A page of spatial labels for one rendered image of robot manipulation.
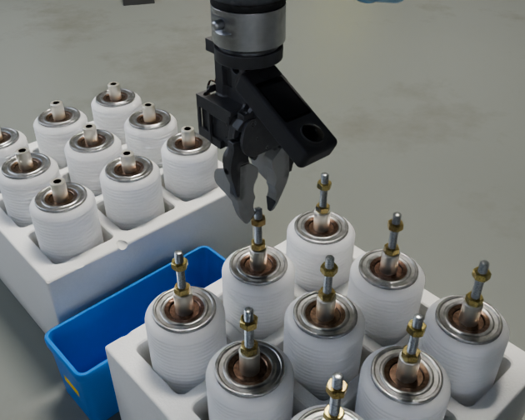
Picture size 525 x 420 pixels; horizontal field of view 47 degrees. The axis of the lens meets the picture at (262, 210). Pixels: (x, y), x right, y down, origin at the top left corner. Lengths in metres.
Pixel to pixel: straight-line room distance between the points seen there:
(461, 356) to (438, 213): 0.65
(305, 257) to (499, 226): 0.61
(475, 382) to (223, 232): 0.52
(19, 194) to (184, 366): 0.43
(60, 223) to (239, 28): 0.45
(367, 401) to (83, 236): 0.49
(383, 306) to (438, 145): 0.87
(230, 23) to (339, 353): 0.38
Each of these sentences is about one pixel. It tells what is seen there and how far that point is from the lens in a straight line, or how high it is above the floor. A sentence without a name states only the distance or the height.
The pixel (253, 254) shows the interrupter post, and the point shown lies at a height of 0.28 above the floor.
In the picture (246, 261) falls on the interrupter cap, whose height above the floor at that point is 0.25.
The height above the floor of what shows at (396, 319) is 0.21.
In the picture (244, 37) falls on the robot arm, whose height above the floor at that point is 0.56.
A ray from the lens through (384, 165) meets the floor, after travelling 1.49.
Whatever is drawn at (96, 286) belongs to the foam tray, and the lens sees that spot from 0.97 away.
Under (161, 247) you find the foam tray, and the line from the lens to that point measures 1.01.
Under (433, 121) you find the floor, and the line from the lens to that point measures 1.71.
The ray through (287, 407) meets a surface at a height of 0.22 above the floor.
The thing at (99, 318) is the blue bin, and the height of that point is 0.09.
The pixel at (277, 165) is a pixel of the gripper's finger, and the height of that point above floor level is 0.40.
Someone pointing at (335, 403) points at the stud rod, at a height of 0.32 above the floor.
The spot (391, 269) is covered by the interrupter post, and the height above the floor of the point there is 0.26.
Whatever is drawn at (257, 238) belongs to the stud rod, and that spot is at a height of 0.30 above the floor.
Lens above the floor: 0.78
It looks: 36 degrees down
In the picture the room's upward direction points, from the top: straight up
